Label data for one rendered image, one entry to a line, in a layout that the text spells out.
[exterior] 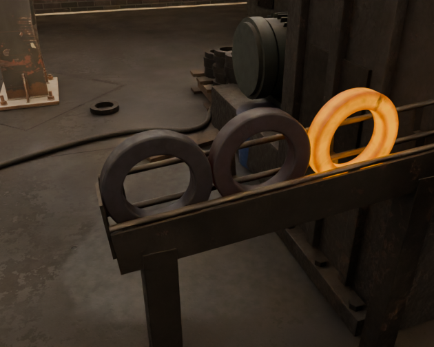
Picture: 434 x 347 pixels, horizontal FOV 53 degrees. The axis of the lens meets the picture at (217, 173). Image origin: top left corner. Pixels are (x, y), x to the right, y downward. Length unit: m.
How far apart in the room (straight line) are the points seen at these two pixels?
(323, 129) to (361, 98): 0.08
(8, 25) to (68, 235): 1.74
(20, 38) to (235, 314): 2.35
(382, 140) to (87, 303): 1.04
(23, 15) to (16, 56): 0.27
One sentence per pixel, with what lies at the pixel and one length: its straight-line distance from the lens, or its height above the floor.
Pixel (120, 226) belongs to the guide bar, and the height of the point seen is 0.63.
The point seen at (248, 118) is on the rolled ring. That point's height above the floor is 0.77.
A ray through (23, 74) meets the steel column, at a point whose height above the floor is 0.20.
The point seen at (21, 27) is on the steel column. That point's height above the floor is 0.49.
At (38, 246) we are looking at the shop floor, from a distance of 1.80.
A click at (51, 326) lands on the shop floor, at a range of 1.48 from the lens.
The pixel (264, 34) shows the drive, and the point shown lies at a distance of 2.03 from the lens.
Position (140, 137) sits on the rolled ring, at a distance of 0.69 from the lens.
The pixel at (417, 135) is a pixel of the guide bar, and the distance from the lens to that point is 1.00.
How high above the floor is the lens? 1.05
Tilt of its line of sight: 29 degrees down
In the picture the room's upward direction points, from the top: straight up
